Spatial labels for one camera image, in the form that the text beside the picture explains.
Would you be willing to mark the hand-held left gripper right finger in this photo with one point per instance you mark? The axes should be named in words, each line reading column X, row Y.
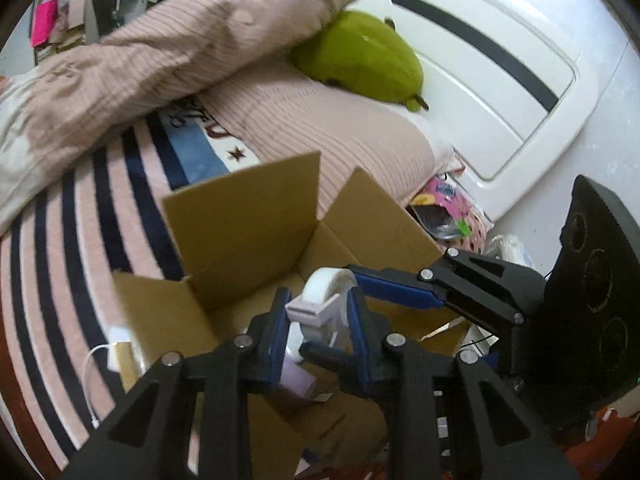
column 358, row 345

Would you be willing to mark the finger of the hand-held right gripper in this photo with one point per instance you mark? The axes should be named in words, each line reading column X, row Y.
column 325, row 355
column 400, row 287

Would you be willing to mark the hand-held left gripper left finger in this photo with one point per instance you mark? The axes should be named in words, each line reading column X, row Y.
column 276, row 342

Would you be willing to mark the white tape dispenser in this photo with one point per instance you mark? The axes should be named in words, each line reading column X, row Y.
column 322, row 285

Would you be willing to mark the brown cardboard box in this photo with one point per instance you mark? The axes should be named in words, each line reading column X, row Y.
column 240, row 225

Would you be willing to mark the small purple box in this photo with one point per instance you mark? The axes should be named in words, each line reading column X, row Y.
column 296, row 382

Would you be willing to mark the pink polka dot bag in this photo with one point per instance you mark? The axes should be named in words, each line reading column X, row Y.
column 452, row 210

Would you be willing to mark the white plastic bag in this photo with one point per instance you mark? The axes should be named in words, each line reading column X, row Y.
column 510, row 252

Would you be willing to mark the pink ribbed pillow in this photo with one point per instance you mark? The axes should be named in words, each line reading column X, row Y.
column 340, row 135

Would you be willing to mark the white bed headboard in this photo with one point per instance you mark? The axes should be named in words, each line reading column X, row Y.
column 500, row 110

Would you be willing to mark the striped pink navy blanket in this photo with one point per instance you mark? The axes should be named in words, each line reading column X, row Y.
column 75, row 240

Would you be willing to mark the green plush toy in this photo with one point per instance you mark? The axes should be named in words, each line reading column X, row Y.
column 365, row 55

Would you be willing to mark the pink ribbed quilt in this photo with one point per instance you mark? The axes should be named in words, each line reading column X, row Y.
column 150, row 60

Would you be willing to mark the bright pink paper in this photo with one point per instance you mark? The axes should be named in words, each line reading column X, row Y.
column 42, row 22

